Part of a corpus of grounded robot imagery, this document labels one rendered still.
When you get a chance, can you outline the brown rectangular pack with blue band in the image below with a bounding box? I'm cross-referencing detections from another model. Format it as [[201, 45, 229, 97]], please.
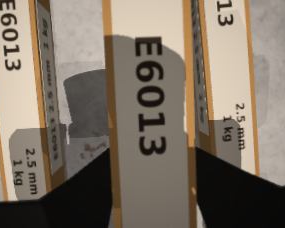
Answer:
[[191, 0, 260, 177]]

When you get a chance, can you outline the cream welding electrode pack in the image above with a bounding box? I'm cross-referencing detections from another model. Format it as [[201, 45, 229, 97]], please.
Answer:
[[0, 0, 65, 201]]

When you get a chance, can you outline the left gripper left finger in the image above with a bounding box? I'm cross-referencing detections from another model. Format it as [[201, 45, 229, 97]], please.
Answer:
[[0, 148, 113, 228]]

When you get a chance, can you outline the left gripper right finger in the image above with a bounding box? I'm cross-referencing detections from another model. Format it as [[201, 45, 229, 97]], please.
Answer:
[[195, 147, 285, 228]]

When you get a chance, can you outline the cardboard welding electrode pack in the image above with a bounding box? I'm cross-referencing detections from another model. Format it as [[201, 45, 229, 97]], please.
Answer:
[[102, 0, 197, 228]]

